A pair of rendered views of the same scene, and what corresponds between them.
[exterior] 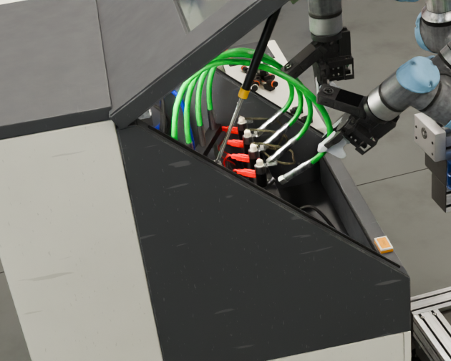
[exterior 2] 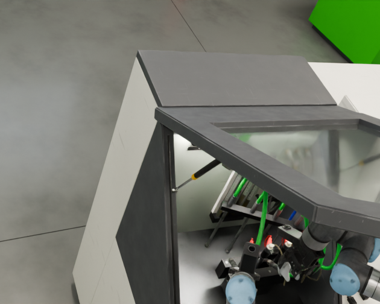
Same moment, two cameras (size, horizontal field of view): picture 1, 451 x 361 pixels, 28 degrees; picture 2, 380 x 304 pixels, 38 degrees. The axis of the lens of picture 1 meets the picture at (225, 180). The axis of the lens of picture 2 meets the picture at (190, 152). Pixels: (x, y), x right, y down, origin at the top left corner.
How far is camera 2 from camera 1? 144 cm
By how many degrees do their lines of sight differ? 48
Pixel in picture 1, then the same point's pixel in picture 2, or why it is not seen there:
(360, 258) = not seen: outside the picture
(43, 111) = (158, 78)
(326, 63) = (294, 251)
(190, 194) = (155, 182)
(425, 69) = (240, 291)
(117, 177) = (148, 137)
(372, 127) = not seen: hidden behind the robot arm
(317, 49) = (296, 239)
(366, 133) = not seen: hidden behind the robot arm
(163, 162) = (158, 154)
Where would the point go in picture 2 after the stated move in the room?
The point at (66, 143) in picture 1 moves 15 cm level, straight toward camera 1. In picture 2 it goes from (148, 99) to (105, 102)
